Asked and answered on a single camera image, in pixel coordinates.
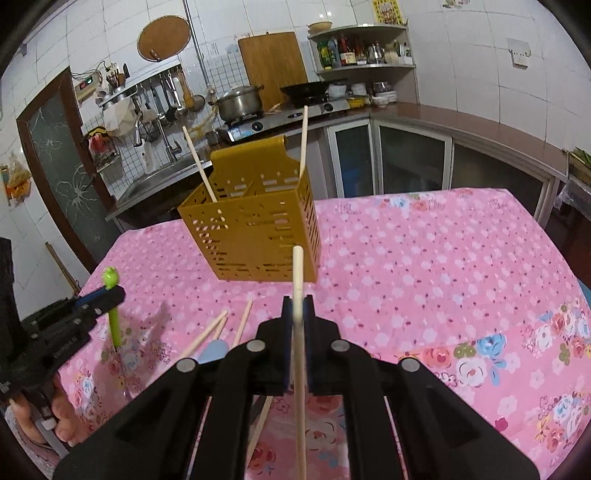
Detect green frog-handle knife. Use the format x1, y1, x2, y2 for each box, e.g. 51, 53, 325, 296
102, 267, 132, 402

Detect wooden chopstick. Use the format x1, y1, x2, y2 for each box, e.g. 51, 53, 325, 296
212, 312, 228, 340
230, 299, 274, 467
182, 125, 217, 203
293, 245, 307, 480
179, 309, 228, 359
298, 105, 308, 178

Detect light blue spoon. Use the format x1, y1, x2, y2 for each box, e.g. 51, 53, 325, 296
197, 339, 229, 364

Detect kitchen faucet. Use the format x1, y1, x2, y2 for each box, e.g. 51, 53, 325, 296
133, 109, 182, 162

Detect person's left hand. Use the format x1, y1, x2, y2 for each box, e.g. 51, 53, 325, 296
6, 373, 89, 451

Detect pink floral tablecloth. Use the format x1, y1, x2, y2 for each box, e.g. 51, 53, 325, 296
61, 189, 590, 478

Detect dark door with drawing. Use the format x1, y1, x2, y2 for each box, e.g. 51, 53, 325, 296
16, 68, 120, 272

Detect wooden chopstick in holder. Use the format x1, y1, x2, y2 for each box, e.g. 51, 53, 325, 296
298, 105, 308, 178
182, 125, 217, 203

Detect yellow slotted utensil holder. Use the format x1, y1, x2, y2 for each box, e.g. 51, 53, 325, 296
178, 136, 322, 283

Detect gas stove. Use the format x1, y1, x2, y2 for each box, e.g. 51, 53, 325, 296
217, 99, 350, 144

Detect stainless steel cooking pot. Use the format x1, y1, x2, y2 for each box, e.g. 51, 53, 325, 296
214, 85, 264, 123

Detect wooden cutting board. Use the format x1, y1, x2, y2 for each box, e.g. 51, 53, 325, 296
238, 32, 308, 111

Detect black frying pan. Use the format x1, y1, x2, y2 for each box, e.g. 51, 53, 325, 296
280, 81, 329, 108

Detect corner wall shelf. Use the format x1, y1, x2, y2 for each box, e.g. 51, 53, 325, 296
308, 23, 420, 104

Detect white wall socket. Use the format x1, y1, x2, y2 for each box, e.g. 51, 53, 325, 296
507, 38, 532, 69

